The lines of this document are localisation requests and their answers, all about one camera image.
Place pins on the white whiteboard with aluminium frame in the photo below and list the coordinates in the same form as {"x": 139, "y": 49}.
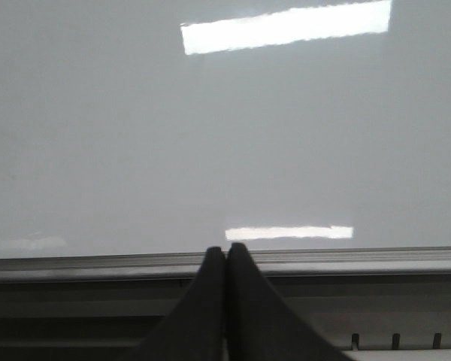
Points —
{"x": 136, "y": 134}

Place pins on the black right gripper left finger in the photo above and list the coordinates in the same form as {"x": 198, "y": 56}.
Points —
{"x": 193, "y": 330}

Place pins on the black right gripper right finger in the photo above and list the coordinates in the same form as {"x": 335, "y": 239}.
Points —
{"x": 259, "y": 324}

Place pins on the grey table frame rail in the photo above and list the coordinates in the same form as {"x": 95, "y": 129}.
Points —
{"x": 371, "y": 318}

